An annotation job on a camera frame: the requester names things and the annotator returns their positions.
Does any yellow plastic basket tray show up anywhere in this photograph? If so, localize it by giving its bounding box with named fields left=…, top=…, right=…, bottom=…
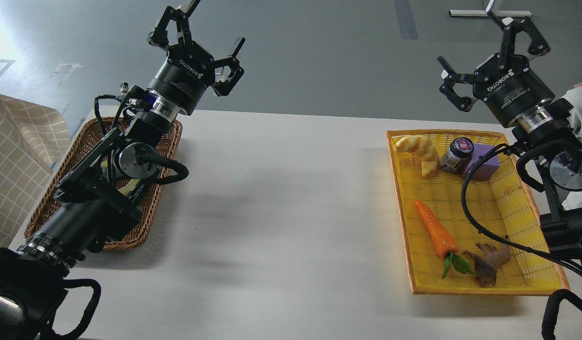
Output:
left=387, top=129, right=569, bottom=296

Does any toy bread croissant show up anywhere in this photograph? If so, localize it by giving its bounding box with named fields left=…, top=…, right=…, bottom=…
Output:
left=395, top=134, right=440, bottom=179

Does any orange toy carrot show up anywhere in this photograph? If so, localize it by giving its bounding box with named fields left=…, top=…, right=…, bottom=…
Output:
left=413, top=200, right=476, bottom=280

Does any person in white clothing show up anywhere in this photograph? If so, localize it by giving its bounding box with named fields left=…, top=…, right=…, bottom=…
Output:
left=561, top=82, right=582, bottom=210

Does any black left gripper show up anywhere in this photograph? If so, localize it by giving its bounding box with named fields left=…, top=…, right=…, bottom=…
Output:
left=146, top=0, right=246, bottom=116

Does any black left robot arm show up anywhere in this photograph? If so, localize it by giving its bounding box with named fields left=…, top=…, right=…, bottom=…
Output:
left=0, top=0, right=245, bottom=340

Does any small dark glass jar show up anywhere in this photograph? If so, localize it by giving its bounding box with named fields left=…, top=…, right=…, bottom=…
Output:
left=439, top=137, right=474, bottom=174

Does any beige checkered cloth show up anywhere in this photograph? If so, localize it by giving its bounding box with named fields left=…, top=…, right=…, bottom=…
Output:
left=0, top=94, right=71, bottom=247

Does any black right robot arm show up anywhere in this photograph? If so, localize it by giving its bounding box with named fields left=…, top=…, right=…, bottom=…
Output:
left=437, top=1, right=582, bottom=277

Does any white metal stand base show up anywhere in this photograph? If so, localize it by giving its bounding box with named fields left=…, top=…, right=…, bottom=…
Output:
left=448, top=0, right=532, bottom=18

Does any brown wicker basket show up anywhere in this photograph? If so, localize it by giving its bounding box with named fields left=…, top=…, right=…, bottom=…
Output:
left=24, top=118, right=183, bottom=250

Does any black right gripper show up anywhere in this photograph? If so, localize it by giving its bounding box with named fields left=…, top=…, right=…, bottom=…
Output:
left=437, top=8, right=556, bottom=128

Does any purple foam block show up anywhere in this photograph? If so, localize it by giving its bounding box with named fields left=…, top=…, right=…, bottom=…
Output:
left=461, top=144, right=500, bottom=181

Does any yellow tape roll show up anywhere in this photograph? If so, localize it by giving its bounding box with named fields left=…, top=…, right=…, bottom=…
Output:
left=101, top=158, right=142, bottom=196

